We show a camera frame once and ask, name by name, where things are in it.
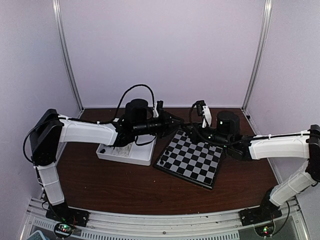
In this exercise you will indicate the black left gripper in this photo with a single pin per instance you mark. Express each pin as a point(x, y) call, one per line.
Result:
point(169, 126)

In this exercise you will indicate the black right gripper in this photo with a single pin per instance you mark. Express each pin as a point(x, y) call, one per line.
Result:
point(194, 135)

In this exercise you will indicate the black silver chessboard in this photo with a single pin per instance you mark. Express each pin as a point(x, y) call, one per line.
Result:
point(196, 163)

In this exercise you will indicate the white compartment tray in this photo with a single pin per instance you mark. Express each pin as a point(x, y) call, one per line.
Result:
point(130, 154)

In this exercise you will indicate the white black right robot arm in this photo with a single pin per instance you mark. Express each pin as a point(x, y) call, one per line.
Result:
point(304, 144)

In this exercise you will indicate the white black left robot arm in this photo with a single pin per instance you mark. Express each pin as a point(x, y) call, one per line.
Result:
point(128, 139)

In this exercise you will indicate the white chess piece pile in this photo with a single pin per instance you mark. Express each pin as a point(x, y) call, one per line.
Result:
point(121, 151)

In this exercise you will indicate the right round circuit board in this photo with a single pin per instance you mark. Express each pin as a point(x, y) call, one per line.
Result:
point(264, 230)

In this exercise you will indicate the round circuit board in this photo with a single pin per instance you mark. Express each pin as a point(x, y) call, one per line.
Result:
point(264, 230)
point(63, 230)

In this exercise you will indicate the left round circuit board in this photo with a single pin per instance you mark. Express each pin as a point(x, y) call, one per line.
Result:
point(63, 230)

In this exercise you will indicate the blue plastic basket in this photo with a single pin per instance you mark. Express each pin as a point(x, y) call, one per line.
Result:
point(37, 235)

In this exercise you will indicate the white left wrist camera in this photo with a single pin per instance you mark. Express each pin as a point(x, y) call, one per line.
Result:
point(157, 109)

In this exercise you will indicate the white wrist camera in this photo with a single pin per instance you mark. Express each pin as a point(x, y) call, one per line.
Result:
point(204, 112)
point(157, 109)

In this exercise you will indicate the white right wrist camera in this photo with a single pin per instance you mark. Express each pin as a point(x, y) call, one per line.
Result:
point(204, 112)

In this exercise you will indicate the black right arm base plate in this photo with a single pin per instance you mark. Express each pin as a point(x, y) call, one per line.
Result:
point(253, 216)

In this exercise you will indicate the aluminium front rail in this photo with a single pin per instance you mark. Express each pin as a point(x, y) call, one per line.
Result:
point(223, 225)

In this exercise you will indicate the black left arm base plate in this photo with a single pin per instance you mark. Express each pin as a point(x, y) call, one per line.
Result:
point(78, 218)

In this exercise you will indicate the right aluminium frame post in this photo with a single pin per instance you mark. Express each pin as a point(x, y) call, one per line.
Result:
point(264, 30)

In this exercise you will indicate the aluminium frame post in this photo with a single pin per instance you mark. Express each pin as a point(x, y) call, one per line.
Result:
point(65, 53)
point(264, 30)

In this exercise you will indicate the left aluminium frame post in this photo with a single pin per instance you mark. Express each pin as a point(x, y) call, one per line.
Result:
point(65, 53)

